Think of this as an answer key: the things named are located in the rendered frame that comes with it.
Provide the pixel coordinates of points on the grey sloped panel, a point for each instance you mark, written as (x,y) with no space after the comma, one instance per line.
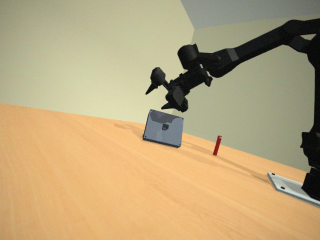
(163,128)

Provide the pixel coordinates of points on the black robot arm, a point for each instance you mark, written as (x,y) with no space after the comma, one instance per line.
(224,61)

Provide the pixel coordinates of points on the red peg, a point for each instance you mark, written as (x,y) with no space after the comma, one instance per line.
(216,148)

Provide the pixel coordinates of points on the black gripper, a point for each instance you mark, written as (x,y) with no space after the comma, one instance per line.
(158,78)

